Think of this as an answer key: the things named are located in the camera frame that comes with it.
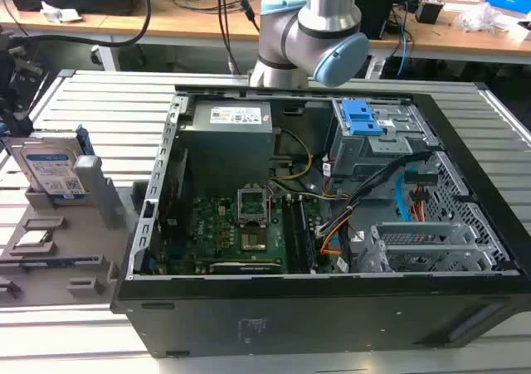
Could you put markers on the wooden desk white frame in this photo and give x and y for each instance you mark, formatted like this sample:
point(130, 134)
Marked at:
point(166, 21)
point(456, 38)

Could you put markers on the grey parts rack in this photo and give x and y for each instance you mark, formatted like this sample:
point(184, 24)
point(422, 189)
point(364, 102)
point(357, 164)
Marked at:
point(66, 233)

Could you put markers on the small silver chipset heatsink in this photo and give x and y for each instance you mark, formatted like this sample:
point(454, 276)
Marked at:
point(254, 241)

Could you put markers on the CPU socket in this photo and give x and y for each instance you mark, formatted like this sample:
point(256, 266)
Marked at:
point(253, 206)

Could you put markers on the hard disk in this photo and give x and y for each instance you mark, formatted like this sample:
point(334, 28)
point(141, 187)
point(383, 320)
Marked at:
point(50, 166)

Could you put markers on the black RAM stick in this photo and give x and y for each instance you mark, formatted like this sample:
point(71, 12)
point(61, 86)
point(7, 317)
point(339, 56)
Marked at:
point(296, 237)

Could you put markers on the grey metal disk bay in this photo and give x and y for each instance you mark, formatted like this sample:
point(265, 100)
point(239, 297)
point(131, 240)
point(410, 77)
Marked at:
point(373, 154)

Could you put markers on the crumpled white paper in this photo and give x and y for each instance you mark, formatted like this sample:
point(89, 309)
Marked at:
point(60, 12)

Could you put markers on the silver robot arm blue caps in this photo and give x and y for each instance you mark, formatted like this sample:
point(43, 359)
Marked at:
point(315, 30)

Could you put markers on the black computer tower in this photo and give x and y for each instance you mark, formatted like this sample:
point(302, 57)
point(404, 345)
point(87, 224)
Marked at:
point(373, 9)

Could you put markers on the RAM stick blue label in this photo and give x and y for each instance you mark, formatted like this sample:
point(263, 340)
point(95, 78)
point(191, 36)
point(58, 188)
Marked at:
point(62, 261)

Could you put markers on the blue white cardboard box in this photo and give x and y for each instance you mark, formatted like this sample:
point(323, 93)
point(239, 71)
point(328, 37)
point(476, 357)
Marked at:
point(506, 1)

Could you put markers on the green motherboard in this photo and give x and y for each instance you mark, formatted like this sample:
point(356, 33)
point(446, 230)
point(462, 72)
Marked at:
point(207, 233)

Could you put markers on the blue plastic disk carrier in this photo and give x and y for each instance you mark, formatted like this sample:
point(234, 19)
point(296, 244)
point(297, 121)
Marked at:
point(360, 119)

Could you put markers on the silver CPU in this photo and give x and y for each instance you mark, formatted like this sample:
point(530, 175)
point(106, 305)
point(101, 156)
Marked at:
point(35, 238)

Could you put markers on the black graphics card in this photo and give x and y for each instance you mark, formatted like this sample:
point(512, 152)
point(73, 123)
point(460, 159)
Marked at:
point(245, 266)

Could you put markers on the grey power supply unit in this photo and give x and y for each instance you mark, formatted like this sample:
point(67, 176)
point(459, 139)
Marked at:
point(224, 150)

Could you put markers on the black PC case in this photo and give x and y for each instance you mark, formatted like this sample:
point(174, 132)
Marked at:
point(290, 320)

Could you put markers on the small black box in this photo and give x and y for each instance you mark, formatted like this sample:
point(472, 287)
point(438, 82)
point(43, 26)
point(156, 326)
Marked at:
point(428, 12)

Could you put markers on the clear plastic bags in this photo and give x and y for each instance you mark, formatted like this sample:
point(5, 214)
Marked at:
point(485, 19)

